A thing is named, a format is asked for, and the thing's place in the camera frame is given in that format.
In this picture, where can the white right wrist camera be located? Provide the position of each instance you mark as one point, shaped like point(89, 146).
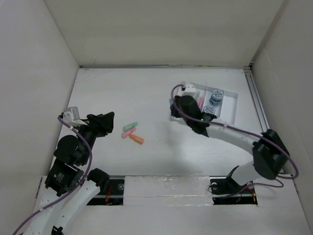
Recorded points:
point(186, 89)

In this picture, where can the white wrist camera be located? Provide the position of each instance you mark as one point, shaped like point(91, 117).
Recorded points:
point(186, 89)
point(71, 117)

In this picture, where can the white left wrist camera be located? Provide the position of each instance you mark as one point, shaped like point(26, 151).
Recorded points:
point(71, 117)

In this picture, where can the pink correction tape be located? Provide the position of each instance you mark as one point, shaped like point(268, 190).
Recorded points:
point(127, 133)

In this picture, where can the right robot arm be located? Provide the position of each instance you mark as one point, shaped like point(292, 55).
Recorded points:
point(267, 149)

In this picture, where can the orange correction tape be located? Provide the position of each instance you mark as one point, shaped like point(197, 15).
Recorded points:
point(137, 139)

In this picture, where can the green correction tape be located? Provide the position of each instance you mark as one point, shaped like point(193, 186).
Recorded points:
point(130, 126)

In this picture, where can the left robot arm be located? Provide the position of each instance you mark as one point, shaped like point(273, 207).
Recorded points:
point(71, 182)

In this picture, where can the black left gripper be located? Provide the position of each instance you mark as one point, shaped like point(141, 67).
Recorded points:
point(102, 124)

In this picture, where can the purple cap pastel highlighter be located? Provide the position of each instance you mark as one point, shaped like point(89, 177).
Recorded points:
point(200, 102)

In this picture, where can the aluminium frame rail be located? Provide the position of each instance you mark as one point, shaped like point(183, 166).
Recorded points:
point(256, 99)

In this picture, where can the blue cap pastel highlighter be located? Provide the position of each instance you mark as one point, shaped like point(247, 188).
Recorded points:
point(197, 94)

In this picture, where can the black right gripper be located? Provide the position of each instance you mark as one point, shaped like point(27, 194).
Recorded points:
point(174, 112)

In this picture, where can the white compartment organizer tray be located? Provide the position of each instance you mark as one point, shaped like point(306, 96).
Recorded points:
point(226, 110)

